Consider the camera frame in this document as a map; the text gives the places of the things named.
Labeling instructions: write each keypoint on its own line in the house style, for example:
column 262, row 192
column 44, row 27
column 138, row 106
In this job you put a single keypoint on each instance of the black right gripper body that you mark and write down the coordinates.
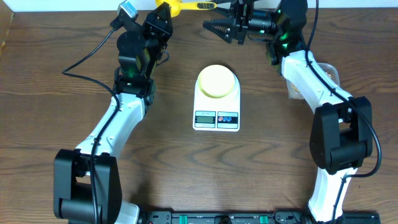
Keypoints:
column 262, row 23

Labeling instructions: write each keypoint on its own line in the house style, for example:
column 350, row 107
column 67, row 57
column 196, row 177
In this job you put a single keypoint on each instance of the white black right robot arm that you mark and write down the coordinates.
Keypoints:
column 342, row 134

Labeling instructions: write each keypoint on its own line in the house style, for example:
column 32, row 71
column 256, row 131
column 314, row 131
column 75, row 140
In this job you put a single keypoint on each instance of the pale yellow bowl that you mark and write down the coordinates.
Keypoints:
column 216, row 81

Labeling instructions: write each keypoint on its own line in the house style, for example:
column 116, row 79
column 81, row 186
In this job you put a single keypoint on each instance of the yellow measuring scoop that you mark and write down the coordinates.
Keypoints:
column 176, row 6

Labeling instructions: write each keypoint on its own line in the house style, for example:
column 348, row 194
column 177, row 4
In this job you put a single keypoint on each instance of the clear plastic container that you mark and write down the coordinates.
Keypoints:
column 326, row 67

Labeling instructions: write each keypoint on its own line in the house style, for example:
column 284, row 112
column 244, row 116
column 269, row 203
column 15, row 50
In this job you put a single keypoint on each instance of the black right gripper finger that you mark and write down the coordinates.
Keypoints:
column 224, row 28
column 230, row 12

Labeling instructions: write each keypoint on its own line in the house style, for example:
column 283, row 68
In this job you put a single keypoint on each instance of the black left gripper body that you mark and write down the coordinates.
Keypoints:
column 152, row 48

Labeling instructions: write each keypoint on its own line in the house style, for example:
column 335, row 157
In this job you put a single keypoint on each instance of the white digital kitchen scale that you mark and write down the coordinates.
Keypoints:
column 217, row 114

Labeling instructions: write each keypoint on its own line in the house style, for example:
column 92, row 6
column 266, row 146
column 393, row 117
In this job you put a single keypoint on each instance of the soybeans pile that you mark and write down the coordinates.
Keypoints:
column 295, row 89

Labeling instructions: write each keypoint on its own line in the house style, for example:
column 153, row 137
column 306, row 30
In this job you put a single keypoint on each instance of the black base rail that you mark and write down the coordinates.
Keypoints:
column 283, row 217

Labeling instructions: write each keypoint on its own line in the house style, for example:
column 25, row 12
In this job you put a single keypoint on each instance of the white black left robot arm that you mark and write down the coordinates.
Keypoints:
column 86, row 185

